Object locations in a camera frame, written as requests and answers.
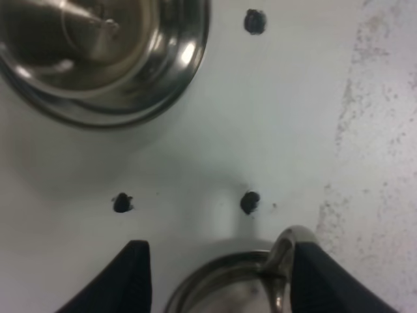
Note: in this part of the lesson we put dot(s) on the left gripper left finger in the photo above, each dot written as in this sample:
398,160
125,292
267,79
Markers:
125,285

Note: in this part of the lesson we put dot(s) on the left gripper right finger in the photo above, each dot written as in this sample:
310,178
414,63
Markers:
319,284

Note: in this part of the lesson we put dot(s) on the stainless steel teapot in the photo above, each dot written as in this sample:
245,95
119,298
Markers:
253,281

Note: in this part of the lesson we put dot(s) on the near steel teacup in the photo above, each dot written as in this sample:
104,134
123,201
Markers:
75,45

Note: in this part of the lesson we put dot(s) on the near steel saucer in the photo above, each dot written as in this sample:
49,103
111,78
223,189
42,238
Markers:
172,58

